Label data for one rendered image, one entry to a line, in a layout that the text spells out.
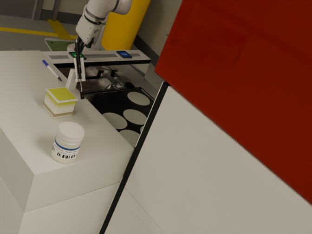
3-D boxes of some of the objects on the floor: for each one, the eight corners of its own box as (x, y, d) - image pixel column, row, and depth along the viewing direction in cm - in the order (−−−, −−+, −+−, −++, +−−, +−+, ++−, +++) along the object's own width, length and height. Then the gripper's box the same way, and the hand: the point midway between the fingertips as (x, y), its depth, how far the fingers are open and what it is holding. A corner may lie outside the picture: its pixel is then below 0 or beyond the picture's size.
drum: (138, 60, 430) (162, -4, 395) (101, 57, 403) (124, -11, 368) (120, 40, 459) (141, -21, 423) (85, 36, 432) (104, -29, 396)
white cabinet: (159, 262, 216) (224, 148, 176) (-17, 362, 148) (23, 214, 108) (94, 183, 249) (137, 72, 209) (-75, 236, 181) (-60, 86, 141)
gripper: (77, 3, 155) (61, 39, 165) (95, 28, 149) (78, 63, 159) (93, 4, 160) (76, 39, 171) (111, 28, 154) (93, 63, 165)
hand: (79, 47), depth 164 cm, fingers closed
